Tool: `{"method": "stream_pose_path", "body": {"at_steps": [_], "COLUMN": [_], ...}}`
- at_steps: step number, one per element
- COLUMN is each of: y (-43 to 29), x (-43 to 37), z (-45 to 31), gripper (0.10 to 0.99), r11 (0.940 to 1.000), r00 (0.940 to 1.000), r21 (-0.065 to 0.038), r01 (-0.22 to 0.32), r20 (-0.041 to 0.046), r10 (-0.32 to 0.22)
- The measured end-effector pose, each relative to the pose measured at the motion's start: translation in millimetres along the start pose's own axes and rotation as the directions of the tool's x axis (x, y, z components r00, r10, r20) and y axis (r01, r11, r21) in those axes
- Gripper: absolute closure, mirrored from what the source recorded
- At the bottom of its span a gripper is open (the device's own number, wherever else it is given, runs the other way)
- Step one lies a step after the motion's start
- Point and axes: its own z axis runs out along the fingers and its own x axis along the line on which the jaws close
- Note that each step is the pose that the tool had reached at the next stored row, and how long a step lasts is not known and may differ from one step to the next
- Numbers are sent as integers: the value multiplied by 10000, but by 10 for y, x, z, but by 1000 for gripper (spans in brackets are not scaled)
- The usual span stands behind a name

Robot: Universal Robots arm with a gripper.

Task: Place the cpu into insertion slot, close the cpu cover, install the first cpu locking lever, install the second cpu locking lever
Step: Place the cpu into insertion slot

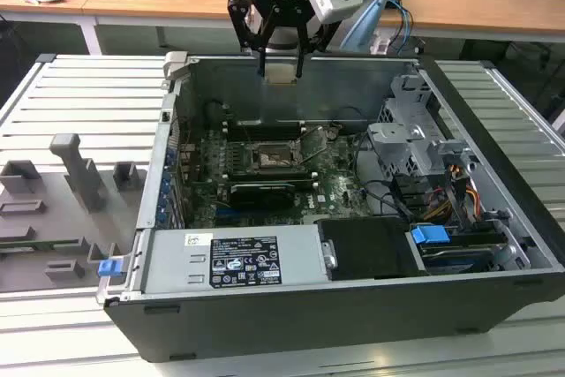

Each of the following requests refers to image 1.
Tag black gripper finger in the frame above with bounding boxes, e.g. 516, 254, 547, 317
227, 0, 282, 78
294, 6, 328, 79

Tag silver CPU chip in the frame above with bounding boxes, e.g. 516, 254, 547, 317
263, 63, 298, 86

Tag metal socket cover frame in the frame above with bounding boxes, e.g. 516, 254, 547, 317
298, 126, 330, 165

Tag black RAM slot bank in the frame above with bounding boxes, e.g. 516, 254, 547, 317
227, 164, 319, 182
224, 119, 308, 142

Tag CPU socket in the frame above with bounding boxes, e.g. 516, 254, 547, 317
250, 140, 306, 174

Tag grey case latch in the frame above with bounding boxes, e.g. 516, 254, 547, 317
162, 50, 192, 83

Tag silver metal drive cage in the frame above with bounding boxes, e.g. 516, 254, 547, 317
365, 72, 480, 188

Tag green motherboard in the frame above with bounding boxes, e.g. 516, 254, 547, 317
176, 124, 381, 229

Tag black graphics card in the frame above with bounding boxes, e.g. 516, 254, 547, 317
228, 180, 296, 211

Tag blue disk carrier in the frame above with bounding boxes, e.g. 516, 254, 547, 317
409, 224, 450, 245

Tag silver power supply unit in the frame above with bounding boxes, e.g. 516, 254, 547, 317
143, 223, 330, 294

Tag hard disk drive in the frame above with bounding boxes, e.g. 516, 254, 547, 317
417, 235, 509, 275

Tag grey parts rack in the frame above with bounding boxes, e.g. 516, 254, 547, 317
0, 132, 151, 294

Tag black open PC case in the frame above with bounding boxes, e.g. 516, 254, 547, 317
96, 50, 565, 363

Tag blue case latch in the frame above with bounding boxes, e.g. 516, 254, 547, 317
98, 259, 123, 279

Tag blue cables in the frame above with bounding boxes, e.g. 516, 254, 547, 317
387, 0, 416, 49

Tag black cable bundle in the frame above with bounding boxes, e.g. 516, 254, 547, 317
352, 132, 418, 222

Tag black plastic air duct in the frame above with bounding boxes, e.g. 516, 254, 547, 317
317, 216, 427, 282

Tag yellow red wire bundle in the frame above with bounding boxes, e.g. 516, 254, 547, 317
421, 163, 482, 222

